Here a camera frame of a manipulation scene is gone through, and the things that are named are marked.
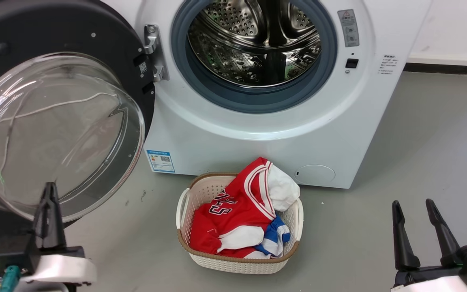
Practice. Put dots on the cream plastic laundry basket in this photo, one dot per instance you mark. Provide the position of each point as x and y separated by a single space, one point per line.
237 265

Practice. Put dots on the small white code sticker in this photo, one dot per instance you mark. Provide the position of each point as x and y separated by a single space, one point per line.
143 67

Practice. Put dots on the silver metal door hinge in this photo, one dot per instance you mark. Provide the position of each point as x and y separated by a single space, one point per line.
151 40

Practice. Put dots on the blue white striped garment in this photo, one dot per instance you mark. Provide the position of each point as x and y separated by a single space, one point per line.
276 237

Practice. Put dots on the blue energy label sticker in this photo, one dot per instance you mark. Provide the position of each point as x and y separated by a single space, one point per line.
160 161

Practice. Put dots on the round white filter cover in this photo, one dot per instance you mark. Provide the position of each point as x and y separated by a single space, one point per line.
314 173

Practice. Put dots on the white cloth garment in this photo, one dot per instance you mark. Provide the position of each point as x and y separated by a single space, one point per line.
282 188

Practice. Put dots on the black round glass washer door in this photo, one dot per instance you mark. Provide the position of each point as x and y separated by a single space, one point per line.
55 24

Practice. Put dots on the white front-load washing machine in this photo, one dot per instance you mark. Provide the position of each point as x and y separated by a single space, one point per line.
258 154

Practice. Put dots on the grey warning label sticker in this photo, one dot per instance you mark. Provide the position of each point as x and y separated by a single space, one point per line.
348 27

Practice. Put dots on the small printed text sticker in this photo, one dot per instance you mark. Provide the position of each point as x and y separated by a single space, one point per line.
387 65

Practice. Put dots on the red white basketball jersey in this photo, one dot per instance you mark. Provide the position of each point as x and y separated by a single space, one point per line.
237 219

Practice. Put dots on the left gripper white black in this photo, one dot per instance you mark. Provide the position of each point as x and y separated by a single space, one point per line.
61 268

